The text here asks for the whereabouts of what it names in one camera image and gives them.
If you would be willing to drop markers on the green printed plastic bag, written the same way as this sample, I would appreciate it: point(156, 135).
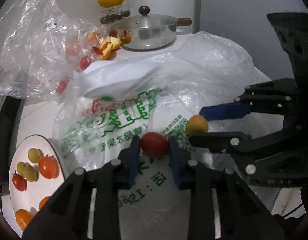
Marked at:
point(206, 75)

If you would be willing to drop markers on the orange tangerine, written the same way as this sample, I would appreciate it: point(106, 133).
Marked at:
point(45, 202)
point(23, 218)

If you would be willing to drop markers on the orange-red tomato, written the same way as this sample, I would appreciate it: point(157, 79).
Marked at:
point(47, 166)

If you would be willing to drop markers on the orange peel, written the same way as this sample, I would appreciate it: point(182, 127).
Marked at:
point(111, 43)

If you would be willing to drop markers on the small steel pot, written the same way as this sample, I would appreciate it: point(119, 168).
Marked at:
point(149, 37)

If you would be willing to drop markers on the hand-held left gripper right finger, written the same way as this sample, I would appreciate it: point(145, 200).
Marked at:
point(175, 165)

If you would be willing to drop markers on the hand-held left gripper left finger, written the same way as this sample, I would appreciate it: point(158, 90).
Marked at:
point(134, 162)

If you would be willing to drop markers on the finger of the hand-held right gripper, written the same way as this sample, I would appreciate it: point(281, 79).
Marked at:
point(219, 141)
point(224, 111)

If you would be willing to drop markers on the white plate with dark rim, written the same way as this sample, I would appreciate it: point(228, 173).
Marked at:
point(33, 192)

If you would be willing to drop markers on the clear crumpled plastic bag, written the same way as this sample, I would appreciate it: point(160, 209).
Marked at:
point(31, 42)

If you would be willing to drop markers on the white plastic bag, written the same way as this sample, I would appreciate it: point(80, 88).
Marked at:
point(118, 80)

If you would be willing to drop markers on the red cherry tomato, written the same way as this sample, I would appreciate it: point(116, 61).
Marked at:
point(154, 145)
point(61, 86)
point(18, 182)
point(85, 62)

